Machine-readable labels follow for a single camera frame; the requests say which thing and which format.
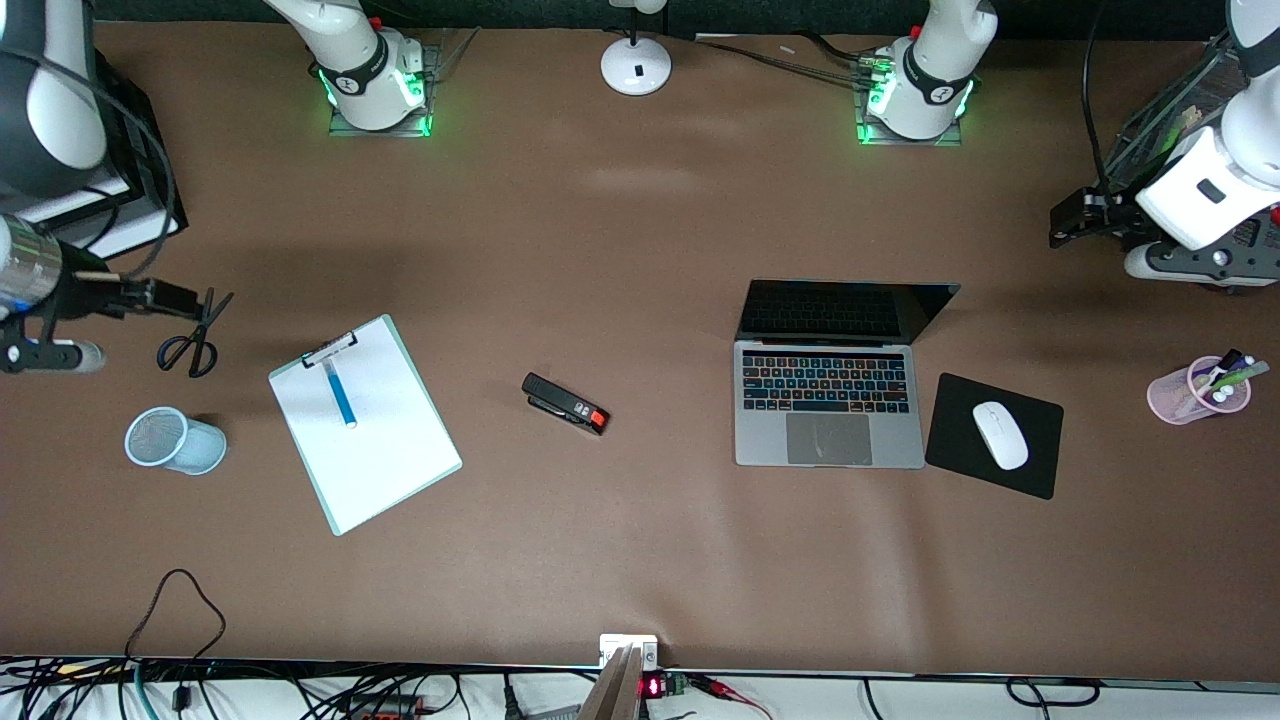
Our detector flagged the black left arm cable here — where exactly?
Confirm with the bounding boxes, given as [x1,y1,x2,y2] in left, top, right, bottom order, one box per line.
[1083,0,1117,196]

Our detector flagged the black scissors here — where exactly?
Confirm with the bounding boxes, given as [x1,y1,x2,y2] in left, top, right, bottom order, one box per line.
[157,288,235,379]

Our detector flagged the white lamp base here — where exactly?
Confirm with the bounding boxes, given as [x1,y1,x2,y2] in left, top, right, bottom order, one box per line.
[600,0,673,97]

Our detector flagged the green marker in pink cup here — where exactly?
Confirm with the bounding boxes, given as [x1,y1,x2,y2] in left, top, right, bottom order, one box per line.
[1196,361,1271,398]

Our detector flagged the black looped cable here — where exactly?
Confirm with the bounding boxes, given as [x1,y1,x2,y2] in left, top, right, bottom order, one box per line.
[1005,677,1103,707]

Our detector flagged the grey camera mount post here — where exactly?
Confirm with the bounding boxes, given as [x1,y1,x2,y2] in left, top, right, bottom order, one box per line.
[578,645,647,720]

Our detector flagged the mint green clipboard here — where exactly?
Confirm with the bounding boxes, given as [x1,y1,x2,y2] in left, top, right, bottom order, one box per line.
[268,314,464,537]

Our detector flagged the blue marker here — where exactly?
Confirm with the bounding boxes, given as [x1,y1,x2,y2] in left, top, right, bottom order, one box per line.
[321,357,359,430]

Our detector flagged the black power strip orange switches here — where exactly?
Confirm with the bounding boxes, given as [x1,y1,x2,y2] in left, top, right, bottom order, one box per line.
[335,695,426,720]

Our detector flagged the pink mesh pen cup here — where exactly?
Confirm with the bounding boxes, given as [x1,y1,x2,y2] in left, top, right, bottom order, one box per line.
[1147,355,1253,426]

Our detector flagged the light blue mesh cup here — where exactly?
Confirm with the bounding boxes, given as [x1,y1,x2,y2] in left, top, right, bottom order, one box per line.
[124,406,228,476]

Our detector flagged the grey mesh desk tray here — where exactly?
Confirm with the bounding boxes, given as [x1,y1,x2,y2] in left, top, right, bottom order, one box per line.
[1112,35,1280,293]

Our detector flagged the black stacked paper tray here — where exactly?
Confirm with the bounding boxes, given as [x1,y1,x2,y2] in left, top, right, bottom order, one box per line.
[15,45,189,263]

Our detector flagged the white computer mouse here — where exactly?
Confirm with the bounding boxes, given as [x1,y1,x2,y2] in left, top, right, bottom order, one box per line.
[972,401,1030,471]

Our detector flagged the black stapler red tip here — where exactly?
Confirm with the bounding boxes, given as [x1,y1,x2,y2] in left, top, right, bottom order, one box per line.
[521,372,610,437]

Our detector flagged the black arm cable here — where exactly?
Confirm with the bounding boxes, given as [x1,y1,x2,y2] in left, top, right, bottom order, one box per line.
[0,50,179,301]
[1083,0,1117,196]

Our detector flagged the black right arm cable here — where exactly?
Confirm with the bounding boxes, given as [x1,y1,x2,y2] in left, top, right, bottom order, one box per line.
[0,50,179,301]

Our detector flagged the red wire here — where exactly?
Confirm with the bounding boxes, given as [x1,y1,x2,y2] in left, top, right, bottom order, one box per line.
[690,675,773,720]

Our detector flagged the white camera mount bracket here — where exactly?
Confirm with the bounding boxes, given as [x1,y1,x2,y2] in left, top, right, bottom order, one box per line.
[599,633,660,671]

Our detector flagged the black table cable bundle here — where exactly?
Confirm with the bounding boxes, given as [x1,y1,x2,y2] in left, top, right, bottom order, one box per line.
[690,36,876,83]

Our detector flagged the black mouse pad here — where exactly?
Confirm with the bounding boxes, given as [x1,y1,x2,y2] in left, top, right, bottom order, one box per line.
[925,373,1065,501]

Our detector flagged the black braided cable loop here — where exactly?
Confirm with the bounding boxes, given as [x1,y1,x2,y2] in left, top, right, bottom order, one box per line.
[125,568,226,666]

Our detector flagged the silver laptop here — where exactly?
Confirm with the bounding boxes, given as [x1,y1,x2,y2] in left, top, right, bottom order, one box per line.
[734,280,962,470]

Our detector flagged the white paper sheet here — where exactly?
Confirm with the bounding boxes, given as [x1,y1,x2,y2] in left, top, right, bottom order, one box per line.
[270,321,461,531]

